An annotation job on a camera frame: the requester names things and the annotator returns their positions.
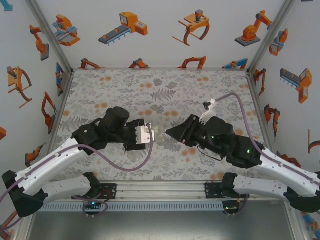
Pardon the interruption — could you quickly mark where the aluminium side frame rail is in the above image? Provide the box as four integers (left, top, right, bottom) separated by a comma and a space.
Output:
246, 69, 285, 181
44, 71, 75, 181

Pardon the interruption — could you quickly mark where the small green-lit circuit board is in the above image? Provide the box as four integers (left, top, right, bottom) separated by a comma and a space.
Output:
83, 200, 106, 214
223, 202, 240, 213

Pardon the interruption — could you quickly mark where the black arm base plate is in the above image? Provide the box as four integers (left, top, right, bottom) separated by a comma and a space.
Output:
99, 183, 118, 200
204, 182, 223, 200

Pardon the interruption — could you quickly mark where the aluminium front frame rail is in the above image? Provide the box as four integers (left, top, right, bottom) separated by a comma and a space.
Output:
57, 181, 293, 201

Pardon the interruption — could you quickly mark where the aluminium frame post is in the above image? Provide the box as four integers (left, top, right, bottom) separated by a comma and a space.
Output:
24, 0, 75, 75
282, 209, 311, 240
246, 0, 300, 75

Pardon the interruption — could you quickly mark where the white slotted cable duct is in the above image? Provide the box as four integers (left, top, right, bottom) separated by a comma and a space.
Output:
44, 201, 223, 212

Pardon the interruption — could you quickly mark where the aluminium back frame rail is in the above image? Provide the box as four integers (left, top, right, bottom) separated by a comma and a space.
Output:
71, 66, 249, 73

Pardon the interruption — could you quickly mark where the grey floral table mat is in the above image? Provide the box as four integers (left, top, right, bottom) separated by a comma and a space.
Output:
53, 69, 278, 182

